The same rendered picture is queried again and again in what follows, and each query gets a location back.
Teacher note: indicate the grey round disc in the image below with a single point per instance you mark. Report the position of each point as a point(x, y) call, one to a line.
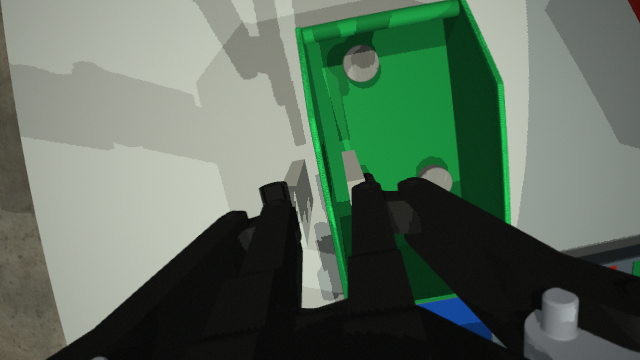
point(437, 175)
point(360, 63)

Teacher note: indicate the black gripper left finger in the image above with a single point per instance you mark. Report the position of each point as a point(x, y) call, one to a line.
point(171, 310)

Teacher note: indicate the green bin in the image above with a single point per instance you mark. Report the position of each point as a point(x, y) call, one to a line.
point(436, 99)

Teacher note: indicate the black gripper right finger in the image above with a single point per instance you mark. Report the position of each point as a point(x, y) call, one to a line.
point(539, 302)

